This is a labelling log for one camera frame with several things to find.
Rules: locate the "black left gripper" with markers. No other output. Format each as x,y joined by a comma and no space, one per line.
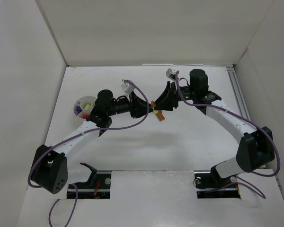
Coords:
134,106

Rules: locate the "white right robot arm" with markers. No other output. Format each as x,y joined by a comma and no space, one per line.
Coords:
256,146

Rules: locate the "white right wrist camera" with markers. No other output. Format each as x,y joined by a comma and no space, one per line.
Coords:
172,74

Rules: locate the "brown curved lego piece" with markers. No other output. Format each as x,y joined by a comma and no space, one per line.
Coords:
153,104

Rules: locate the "orange lego brick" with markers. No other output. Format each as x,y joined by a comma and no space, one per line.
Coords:
160,116

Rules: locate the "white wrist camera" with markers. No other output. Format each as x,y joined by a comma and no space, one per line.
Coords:
172,74
127,88

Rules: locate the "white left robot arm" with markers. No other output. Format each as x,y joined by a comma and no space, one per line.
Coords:
49,169

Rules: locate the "aluminium rail right side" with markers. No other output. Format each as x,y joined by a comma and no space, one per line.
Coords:
238,93

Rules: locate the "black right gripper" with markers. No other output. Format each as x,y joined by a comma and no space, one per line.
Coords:
174,98

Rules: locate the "white round divided container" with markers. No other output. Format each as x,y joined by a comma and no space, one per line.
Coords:
83,106

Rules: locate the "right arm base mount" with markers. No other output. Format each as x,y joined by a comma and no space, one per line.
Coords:
209,185

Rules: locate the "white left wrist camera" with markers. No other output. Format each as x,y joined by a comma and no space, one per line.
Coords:
127,88

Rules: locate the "purple arched lego piece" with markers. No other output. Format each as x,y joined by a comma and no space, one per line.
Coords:
77,110

